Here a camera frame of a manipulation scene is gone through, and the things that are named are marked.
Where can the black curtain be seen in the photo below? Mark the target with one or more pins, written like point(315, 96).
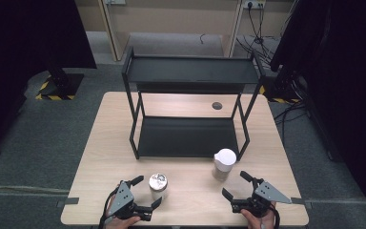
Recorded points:
point(19, 63)
point(346, 79)

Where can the person's right hand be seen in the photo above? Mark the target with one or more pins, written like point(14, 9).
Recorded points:
point(254, 221)

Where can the black metal two-tier shelf rack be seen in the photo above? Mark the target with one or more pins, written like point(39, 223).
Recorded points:
point(187, 136)

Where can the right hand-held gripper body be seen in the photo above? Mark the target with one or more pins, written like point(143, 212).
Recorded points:
point(267, 192)

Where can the person's left hand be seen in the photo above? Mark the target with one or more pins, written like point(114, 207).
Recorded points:
point(120, 222)

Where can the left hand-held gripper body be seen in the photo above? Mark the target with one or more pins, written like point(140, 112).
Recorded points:
point(121, 197)

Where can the black stand base striped tape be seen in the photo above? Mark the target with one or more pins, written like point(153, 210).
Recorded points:
point(66, 84)
point(279, 90)

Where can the white wall outlet with plugs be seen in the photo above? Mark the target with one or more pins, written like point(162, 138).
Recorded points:
point(254, 4)

